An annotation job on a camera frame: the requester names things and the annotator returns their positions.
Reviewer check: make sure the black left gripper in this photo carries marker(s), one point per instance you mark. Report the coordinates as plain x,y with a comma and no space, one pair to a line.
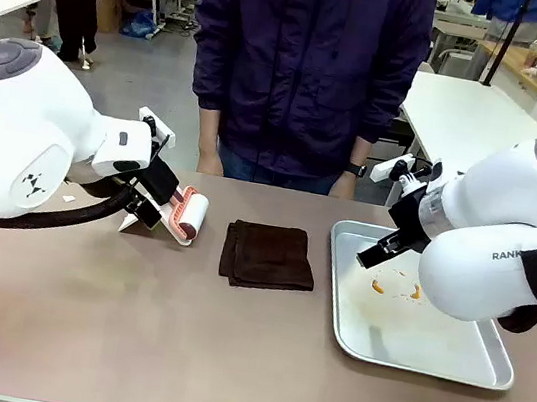
159,180

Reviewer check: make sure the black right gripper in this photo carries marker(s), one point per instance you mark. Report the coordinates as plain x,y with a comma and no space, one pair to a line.
412,222

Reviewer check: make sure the pink white lint roller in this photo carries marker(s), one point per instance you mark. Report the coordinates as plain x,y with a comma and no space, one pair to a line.
193,210

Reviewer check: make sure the dark brown towel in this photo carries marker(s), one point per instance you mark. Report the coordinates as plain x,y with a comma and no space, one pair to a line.
267,256

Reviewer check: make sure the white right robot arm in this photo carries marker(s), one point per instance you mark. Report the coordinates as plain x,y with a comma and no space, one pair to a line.
498,220

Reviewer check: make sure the person's right forearm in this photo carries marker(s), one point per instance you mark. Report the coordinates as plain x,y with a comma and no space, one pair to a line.
208,131

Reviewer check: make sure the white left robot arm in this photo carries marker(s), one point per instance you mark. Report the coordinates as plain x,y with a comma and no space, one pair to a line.
17,123

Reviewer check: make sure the person's left forearm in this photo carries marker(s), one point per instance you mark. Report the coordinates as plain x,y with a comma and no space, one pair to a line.
361,150

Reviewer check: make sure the person's left hand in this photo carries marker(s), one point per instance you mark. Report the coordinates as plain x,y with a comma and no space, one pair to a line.
344,187

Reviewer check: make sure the person's right hand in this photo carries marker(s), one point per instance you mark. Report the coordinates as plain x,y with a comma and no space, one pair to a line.
210,163

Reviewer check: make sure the white folded roller stand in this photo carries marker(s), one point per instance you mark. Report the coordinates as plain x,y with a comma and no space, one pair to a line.
128,226

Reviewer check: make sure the orange food residue piece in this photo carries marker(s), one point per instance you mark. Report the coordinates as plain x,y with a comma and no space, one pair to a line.
417,293
377,286

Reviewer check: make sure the white paper scrap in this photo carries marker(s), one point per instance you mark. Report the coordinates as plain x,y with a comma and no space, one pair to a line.
68,198

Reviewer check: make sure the black wristwatch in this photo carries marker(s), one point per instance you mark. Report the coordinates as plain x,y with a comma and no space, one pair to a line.
356,170

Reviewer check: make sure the silver metal tray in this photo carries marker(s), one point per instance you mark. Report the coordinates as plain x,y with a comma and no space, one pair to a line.
405,337

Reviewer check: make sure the blue jeans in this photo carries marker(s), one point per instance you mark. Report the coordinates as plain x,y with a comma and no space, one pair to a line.
277,174

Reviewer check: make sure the large white table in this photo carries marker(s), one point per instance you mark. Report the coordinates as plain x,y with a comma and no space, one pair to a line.
463,119

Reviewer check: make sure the blue plastic bag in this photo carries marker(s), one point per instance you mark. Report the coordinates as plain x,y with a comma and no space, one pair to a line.
139,24

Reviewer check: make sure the person in navy jacket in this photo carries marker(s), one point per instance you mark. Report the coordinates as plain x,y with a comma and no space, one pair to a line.
304,65

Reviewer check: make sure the brown cardboard box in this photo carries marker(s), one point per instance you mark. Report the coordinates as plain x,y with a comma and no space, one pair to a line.
109,8

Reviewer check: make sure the wooden workbench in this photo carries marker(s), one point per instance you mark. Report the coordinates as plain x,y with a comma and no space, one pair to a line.
519,64

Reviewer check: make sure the black vertical pole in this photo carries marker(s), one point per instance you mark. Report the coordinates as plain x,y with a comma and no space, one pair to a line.
505,39

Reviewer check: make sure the plastic drink cup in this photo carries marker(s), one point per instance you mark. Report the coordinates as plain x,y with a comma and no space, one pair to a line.
535,54

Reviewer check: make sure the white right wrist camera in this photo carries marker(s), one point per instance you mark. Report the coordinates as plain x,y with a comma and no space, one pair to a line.
391,168

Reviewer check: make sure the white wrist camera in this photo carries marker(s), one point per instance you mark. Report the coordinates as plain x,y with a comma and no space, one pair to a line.
391,168
158,125

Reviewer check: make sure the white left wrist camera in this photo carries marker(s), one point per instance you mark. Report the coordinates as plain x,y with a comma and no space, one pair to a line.
158,125

